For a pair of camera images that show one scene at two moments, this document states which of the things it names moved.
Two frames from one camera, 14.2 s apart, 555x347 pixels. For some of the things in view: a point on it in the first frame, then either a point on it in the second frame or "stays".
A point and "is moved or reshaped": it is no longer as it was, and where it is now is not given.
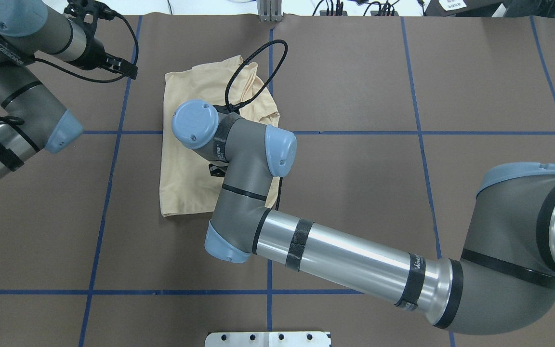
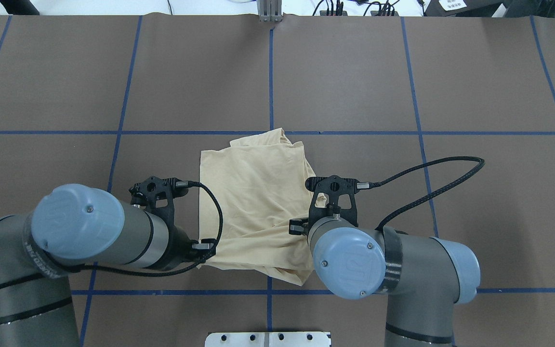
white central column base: (298, 339) stays
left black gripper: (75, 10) → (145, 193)
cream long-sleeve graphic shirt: (188, 184) is moved or reshaped
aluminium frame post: (270, 10) stays
